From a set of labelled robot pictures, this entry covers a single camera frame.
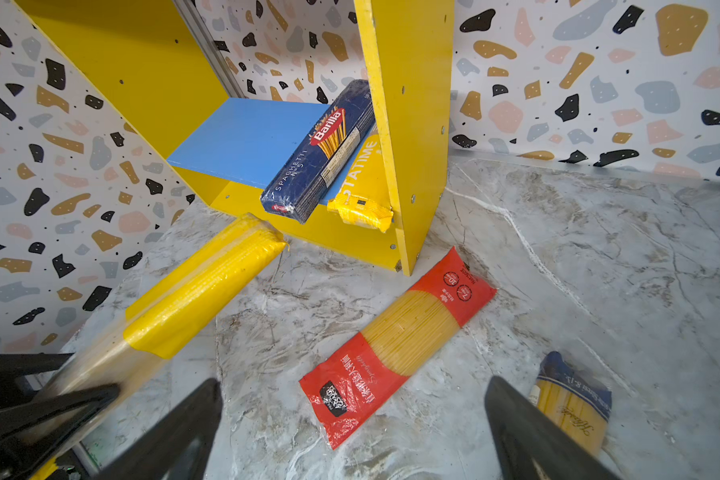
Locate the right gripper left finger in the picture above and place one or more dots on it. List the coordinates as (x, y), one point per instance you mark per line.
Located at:
(179, 445)

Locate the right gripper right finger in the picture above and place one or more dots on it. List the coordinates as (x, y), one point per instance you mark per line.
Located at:
(528, 444)

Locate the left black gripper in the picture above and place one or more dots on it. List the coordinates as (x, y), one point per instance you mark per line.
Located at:
(31, 433)

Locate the navy spaghetti bag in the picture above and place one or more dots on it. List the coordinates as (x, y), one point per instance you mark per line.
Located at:
(578, 408)

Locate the red bag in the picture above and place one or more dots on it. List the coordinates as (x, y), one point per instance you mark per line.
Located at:
(347, 388)

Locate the blue Barilla spaghetti bag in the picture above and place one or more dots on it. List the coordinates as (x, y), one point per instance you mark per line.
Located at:
(313, 167)

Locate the yellow spaghetti bag with text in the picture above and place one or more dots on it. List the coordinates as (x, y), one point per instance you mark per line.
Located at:
(363, 198)

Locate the yellow shelf unit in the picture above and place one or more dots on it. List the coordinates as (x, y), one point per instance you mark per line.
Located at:
(159, 64)

